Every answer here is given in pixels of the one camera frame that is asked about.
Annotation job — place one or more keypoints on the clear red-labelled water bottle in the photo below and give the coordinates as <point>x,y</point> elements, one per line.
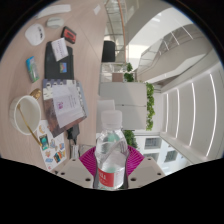
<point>111,160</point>

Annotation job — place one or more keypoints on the white paper slip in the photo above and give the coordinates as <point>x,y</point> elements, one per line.
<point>97,9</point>

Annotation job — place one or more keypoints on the black tablet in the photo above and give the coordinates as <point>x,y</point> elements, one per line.
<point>53,70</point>

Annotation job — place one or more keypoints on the small white gadget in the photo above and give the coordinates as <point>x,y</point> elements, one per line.
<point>55,22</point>

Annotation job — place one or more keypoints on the low planter with plants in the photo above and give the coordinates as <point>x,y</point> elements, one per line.
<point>130,138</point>

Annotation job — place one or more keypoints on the black chair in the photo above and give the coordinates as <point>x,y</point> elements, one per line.
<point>108,51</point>

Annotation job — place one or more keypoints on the small black box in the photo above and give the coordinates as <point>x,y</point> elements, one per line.
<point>73,132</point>

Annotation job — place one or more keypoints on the white card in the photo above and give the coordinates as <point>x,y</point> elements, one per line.
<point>59,49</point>

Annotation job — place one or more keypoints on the brown notebook with papers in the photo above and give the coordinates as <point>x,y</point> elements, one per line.
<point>66,105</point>

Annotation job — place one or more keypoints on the white computer mouse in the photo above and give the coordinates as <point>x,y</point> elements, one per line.
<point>34,34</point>

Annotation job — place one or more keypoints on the white sticker sheet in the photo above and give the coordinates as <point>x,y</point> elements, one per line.
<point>51,146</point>

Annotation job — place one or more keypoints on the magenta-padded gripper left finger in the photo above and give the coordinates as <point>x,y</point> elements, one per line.
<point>71,170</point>

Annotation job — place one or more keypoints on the white cabinet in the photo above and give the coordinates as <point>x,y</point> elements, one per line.
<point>123,106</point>

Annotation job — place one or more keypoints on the small red-black device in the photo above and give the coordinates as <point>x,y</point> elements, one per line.
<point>68,34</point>

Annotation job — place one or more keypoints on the small planter with plants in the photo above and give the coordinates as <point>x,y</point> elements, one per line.
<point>123,75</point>

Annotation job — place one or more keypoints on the white power strip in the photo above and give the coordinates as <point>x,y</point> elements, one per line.
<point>53,10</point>

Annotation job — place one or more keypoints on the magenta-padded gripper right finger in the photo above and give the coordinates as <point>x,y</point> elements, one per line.
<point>146,170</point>

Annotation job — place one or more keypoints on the green plants atop cabinet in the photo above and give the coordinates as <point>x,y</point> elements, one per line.
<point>150,106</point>

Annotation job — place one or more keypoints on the white grid-patterned mug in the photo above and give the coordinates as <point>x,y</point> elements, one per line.
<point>28,115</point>

